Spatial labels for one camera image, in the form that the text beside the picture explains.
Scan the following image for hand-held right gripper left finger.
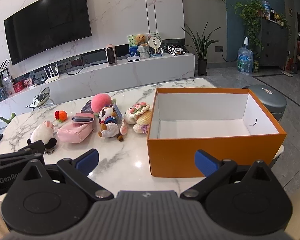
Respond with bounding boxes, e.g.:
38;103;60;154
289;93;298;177
22;149;114;201

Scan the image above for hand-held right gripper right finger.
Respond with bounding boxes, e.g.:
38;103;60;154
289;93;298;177
180;149;272;202

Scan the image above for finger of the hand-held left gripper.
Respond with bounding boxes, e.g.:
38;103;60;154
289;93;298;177
0;140;45;165

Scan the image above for orange cardboard box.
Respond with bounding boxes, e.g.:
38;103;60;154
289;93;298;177
147;88;287;178

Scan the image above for panda plush toy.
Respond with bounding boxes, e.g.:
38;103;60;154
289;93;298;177
98;105;127;142

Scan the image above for orange crocheted fruit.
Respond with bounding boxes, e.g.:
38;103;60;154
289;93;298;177
54;110;68;123

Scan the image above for pink plush peach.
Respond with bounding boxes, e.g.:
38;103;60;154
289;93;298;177
91;93;112;113

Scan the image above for cream crocheted doll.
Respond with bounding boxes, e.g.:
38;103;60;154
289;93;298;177
124;102;152;133

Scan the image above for white plush toy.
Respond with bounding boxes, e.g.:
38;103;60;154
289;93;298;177
27;121;57;154

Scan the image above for green plush toy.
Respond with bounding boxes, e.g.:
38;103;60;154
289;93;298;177
0;112;16;125

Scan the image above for pink fabric pouch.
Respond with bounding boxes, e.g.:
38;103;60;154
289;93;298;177
57;122;94;143

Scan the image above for grey pink glasses case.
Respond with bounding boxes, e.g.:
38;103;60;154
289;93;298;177
72;113;95;124

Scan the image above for blue card pack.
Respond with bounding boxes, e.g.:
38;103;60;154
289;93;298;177
112;104;123;124

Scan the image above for white wifi router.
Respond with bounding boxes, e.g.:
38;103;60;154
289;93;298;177
44;65;60;83

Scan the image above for grey round ottoman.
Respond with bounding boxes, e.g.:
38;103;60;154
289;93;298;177
242;84;287;124

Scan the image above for tall potted plant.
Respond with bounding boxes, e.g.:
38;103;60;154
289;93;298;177
181;22;222;76

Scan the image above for white marble tv console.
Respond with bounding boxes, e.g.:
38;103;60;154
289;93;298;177
0;52;195;127

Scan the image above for pink space heater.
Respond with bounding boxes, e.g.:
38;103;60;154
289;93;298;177
105;44;117;66

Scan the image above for blue water bottle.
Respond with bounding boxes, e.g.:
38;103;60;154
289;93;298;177
237;36;253;75

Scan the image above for black white toy car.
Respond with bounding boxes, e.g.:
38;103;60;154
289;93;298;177
164;44;189;56

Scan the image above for round paper fan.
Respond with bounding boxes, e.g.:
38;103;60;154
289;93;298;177
147;32;162;54

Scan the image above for grey cabinet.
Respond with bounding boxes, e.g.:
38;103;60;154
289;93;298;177
260;19;290;67

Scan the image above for trailing pothos plant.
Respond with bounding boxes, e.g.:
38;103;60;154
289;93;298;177
234;0;265;58

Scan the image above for black wall television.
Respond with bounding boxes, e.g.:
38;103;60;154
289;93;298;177
4;0;92;66

